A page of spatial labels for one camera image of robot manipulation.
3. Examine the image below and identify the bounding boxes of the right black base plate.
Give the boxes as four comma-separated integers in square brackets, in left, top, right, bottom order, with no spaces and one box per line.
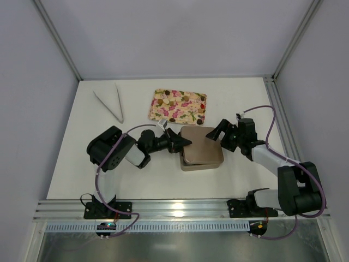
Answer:
[227,199,278,218]

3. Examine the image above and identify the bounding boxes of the tan square tin box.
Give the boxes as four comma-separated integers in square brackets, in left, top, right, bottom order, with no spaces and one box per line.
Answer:
[180,153,224,171]

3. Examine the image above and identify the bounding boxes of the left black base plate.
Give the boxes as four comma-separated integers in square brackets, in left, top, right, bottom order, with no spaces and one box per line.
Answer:
[83,200,133,219]

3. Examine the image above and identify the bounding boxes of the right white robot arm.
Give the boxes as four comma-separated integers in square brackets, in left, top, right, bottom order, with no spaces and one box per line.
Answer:
[206,118,326,218]

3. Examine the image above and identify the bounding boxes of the slotted grey cable duct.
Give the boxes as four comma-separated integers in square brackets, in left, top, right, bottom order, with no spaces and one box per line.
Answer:
[45,221,250,234]

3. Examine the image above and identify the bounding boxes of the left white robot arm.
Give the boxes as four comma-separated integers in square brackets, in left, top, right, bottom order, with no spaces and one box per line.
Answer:
[84,126,192,219]

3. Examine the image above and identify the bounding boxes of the metal tweezers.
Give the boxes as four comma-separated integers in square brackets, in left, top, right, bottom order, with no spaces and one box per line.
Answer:
[93,82,124,124]

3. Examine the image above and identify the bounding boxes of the aluminium rail frame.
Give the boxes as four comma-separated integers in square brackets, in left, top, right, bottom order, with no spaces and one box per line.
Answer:
[32,198,332,223]

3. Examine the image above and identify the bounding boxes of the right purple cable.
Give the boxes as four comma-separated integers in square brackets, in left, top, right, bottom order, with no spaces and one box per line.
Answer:
[236,105,327,240]

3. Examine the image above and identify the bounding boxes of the tan square tin lid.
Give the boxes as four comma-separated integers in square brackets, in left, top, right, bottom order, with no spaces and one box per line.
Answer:
[180,126,224,165]

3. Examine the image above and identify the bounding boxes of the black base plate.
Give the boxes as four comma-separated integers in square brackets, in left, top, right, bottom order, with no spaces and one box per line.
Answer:
[227,199,278,218]
[83,200,133,219]

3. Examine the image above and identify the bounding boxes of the floral pattern tray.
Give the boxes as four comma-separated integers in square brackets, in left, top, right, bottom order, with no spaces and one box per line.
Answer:
[148,89,207,126]

